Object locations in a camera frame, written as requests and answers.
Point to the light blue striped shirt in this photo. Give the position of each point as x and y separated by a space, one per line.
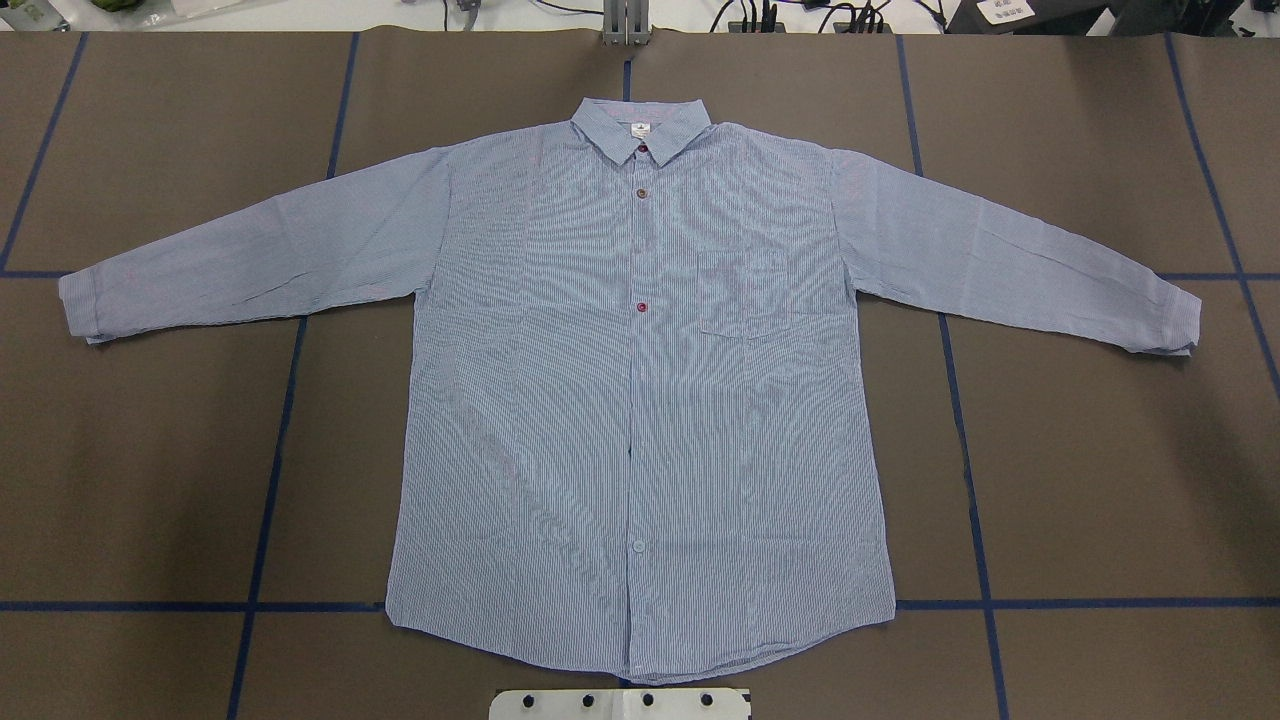
638 440

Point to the grey aluminium frame post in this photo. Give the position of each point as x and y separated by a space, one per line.
626 23

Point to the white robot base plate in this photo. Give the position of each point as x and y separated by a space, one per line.
630 703

